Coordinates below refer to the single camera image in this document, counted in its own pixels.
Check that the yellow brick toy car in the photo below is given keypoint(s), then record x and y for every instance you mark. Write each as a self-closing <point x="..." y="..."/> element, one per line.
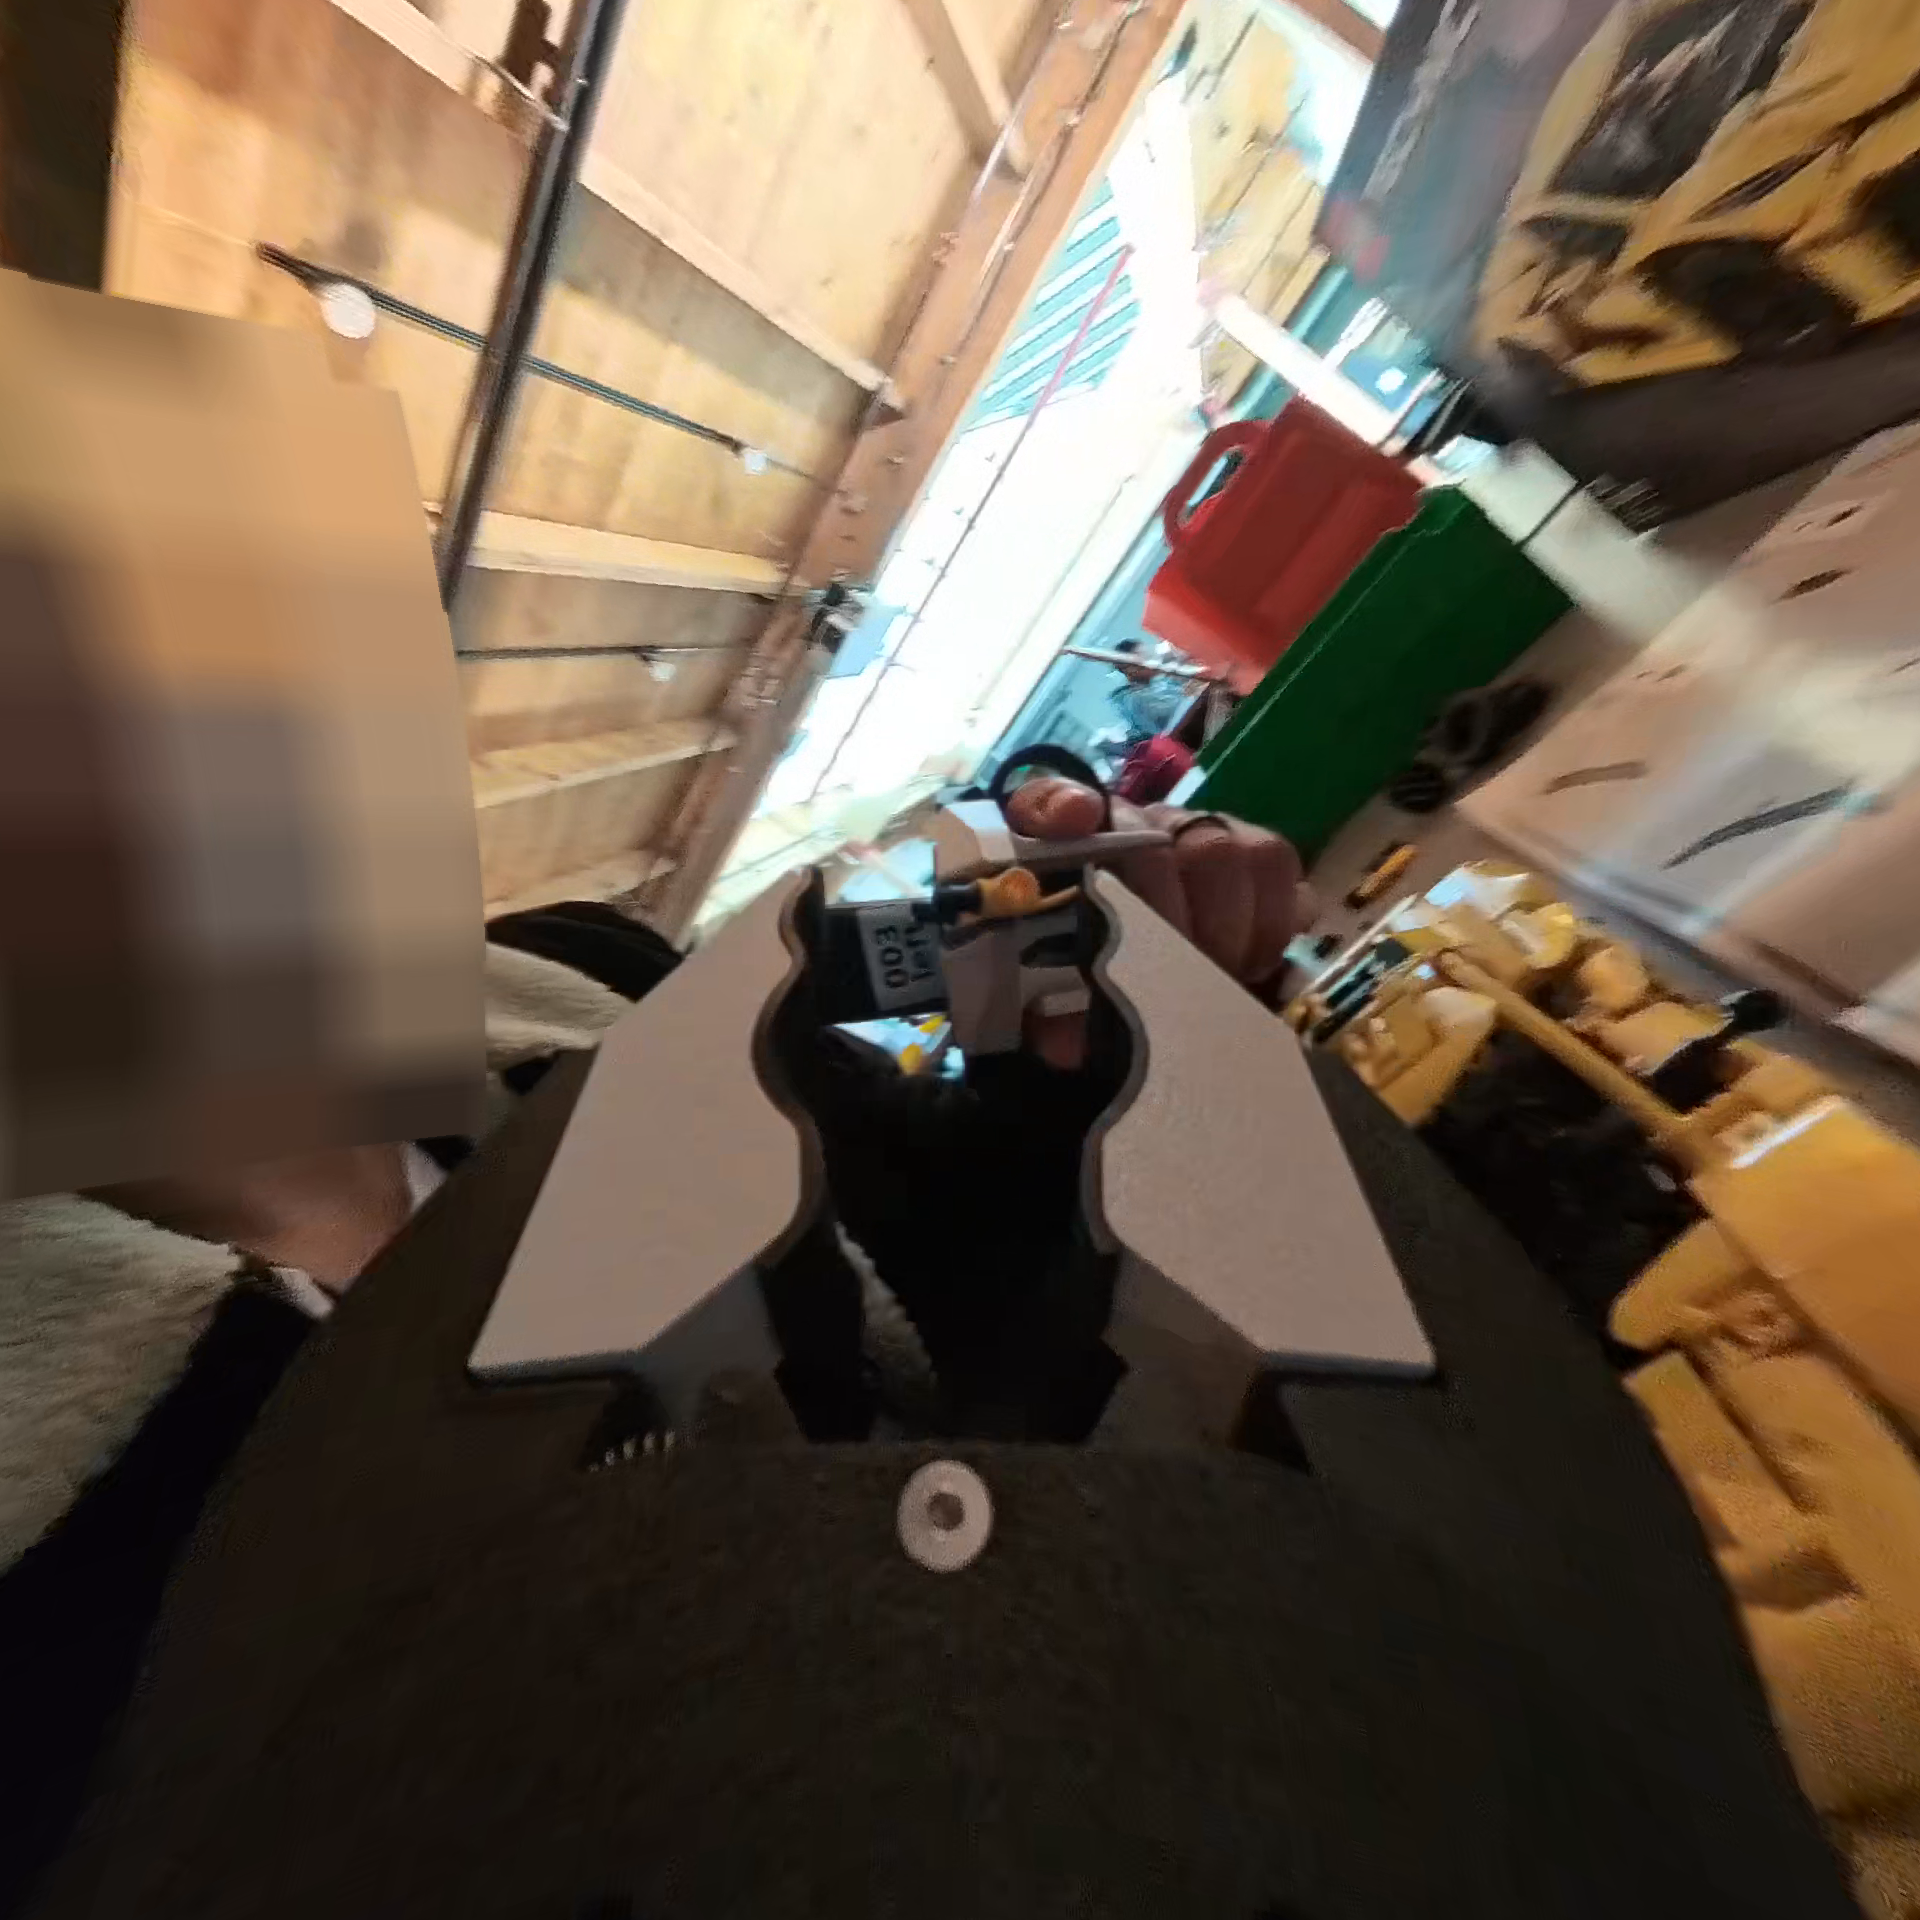
<point x="1770" y="1201"/>

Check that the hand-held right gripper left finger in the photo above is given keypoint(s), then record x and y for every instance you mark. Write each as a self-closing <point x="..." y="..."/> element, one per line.
<point x="662" y="1185"/>

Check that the person's left hand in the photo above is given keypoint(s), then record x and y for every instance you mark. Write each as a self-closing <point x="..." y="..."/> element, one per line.
<point x="1230" y="901"/>

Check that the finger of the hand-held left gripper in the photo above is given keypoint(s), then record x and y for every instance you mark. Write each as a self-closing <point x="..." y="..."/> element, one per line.
<point x="998" y="975"/>
<point x="1049" y="851"/>

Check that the open instruction booklet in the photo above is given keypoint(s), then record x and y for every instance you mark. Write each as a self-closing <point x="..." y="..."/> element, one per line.
<point x="1770" y="720"/>

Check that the person's left forearm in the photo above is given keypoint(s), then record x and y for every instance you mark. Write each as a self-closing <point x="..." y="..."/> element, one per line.
<point x="960" y="1201"/>

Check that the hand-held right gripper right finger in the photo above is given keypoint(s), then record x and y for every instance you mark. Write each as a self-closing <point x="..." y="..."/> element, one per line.
<point x="1260" y="1201"/>

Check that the green plastic bin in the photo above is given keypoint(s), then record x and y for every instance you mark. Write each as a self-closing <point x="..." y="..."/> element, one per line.
<point x="1382" y="676"/>

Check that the dark toy car box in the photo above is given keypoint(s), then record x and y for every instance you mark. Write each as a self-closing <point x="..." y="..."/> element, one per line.
<point x="1652" y="224"/>

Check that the stack of black toy wheels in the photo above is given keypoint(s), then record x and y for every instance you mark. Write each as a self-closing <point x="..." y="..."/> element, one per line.
<point x="1477" y="735"/>

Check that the yellow cross-hole connector piece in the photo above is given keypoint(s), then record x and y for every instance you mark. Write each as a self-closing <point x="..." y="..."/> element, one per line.
<point x="1009" y="897"/>

